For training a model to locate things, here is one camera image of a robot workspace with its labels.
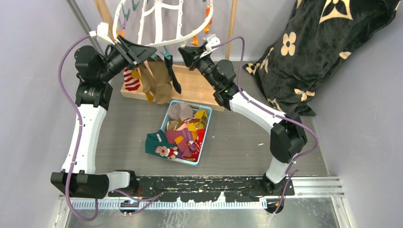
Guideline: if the black floral plush blanket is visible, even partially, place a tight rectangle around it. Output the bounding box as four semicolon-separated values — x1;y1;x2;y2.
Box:
243;0;400;116

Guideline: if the red white striped santa sock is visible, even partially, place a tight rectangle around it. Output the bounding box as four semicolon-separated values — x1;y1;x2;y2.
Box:
123;68;141;91

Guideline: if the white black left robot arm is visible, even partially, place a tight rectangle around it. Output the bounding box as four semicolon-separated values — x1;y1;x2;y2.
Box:
50;36;157;199

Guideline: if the black sock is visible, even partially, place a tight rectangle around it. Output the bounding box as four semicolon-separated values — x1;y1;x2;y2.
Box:
164;57;182;94

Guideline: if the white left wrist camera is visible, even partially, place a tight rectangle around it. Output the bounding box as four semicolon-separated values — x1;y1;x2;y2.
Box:
96;22;120;45

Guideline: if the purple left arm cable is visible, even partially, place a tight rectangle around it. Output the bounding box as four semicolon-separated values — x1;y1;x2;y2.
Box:
58;30;100;221

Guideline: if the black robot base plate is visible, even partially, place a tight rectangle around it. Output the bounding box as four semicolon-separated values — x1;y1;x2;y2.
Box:
108;176;295;213

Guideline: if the wooden hanger stand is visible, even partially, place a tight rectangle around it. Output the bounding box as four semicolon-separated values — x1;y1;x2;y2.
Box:
95;0;225;111

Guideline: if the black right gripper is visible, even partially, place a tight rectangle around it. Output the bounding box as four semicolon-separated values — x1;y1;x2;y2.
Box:
178;46;219;90

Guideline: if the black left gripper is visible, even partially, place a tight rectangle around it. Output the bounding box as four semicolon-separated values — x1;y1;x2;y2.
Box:
98;35;157;82

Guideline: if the mustard yellow sock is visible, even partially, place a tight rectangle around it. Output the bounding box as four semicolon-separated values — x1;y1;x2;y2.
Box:
137;69;154;103

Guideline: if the light blue sock basket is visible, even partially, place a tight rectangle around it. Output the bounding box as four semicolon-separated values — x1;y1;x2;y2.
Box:
145;100;212;166

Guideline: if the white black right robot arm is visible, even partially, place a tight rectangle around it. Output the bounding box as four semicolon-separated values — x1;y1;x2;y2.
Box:
178;46;307;195

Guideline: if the teal clothes peg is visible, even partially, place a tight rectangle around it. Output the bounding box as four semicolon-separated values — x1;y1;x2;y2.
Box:
151;53;159;61
160;46;172;60

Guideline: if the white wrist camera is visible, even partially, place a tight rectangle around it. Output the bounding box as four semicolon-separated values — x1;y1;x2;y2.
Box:
96;22;120;45
201;34;221;57

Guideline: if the tan brown sock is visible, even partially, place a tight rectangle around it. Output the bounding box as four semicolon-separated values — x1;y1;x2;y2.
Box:
139;64;156;95
148;58;173;105

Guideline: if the maroon purple sock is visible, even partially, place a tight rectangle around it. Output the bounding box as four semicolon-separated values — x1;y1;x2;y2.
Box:
165;128;198;159

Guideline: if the white plastic sock hanger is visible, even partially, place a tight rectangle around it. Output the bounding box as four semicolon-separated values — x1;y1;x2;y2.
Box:
118;0;213;46

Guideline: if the green reindeer christmas sock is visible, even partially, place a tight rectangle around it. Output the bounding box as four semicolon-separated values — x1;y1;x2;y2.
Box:
145;130;179;160

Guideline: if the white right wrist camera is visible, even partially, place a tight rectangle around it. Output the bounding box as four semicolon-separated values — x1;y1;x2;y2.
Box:
201;34;221;57

